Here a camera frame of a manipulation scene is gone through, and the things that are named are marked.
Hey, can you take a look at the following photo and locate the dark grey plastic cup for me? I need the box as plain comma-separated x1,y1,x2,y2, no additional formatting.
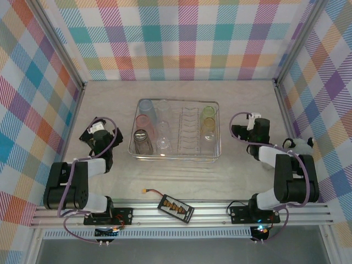
133,129,154,155

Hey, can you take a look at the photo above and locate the orange plastic cup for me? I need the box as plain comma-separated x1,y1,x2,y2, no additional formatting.
202,117,217,133

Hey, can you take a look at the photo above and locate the pink plastic cup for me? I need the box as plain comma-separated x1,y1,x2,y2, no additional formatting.
135,113,157,137

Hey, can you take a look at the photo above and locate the blue plastic cup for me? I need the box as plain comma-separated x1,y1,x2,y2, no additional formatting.
137,99,158,123

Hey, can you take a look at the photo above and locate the left electronics board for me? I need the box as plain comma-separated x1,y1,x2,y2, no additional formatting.
95,225,121,238

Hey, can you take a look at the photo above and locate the electronics board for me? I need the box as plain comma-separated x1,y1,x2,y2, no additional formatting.
251,224,270,235
95,225,121,238

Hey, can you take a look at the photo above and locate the black charger board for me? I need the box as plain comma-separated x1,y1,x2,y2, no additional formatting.
157,194,195,224

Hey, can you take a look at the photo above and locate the right electronics board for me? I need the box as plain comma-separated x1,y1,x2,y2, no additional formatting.
251,224,270,235

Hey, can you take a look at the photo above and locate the left aluminium side rail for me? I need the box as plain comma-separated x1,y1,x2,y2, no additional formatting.
59,86,86,166

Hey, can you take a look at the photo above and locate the aluminium side rail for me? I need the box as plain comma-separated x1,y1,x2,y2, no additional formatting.
274,81,300,140
59,86,86,166

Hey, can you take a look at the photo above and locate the right aluminium side rail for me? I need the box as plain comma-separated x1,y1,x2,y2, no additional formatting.
274,81,300,140

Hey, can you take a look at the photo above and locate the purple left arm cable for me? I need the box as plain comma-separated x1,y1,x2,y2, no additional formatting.
57,116,119,245

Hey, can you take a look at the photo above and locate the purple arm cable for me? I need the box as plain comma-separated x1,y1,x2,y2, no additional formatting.
57,116,119,245
229,111,311,244

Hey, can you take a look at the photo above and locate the chrome wire dish rack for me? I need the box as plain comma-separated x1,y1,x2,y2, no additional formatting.
127,98,222,165

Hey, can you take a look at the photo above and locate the wire with yellow connector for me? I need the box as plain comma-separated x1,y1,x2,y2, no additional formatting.
141,188,166,197

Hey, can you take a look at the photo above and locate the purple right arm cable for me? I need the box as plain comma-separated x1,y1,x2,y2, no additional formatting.
229,111,311,244

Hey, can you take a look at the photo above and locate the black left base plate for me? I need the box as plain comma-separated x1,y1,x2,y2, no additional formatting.
83,208,135,226

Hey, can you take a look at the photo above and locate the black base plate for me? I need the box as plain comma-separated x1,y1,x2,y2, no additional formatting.
229,205,281,225
83,208,135,226

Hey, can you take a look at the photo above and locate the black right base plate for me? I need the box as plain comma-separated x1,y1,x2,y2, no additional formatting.
229,205,281,225

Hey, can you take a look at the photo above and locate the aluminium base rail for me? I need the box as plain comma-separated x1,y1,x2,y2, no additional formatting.
29,203,334,229

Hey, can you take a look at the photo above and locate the left aluminium frame post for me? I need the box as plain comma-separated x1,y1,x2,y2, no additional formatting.
32,0,86,90

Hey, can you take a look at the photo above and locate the aluminium frame post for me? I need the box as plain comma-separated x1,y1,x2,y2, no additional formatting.
32,0,86,90
273,0,329,86

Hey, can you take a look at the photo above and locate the right aluminium frame post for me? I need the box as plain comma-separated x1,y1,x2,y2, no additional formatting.
273,0,329,86

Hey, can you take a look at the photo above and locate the white slotted cable duct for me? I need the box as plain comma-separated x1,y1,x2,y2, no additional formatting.
43,229,253,240

